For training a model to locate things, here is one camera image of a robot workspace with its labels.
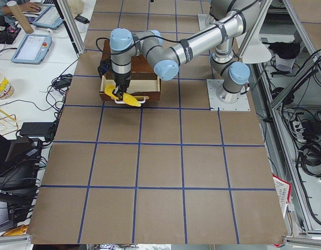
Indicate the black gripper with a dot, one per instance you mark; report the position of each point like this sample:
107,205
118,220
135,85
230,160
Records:
121,79

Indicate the yellow corn cob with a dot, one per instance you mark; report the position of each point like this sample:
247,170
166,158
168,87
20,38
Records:
128,99

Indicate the wooden drawer with white handle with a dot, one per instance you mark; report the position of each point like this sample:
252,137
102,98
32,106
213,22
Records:
142,90

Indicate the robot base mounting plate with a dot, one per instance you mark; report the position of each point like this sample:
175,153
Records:
220,100

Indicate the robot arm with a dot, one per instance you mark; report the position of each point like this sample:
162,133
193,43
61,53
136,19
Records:
230,19

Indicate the person hand on mouse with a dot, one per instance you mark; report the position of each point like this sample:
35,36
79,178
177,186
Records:
30,7

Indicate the blue teach pendant near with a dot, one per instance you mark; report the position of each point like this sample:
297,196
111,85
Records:
32,49

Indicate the blue teach pendant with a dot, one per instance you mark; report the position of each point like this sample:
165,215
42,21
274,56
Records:
32,49
48,18

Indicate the blue teach pendant far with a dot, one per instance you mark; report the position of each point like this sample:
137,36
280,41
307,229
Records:
48,18

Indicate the paper popcorn cup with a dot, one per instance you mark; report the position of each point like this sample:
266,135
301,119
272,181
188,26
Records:
6,89

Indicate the black laptop stand device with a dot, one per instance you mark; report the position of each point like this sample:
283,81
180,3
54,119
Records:
20,160

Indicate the cardboard tube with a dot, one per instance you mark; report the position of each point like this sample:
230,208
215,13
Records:
19,15

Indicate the white red plastic basket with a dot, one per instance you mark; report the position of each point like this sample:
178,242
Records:
283,189

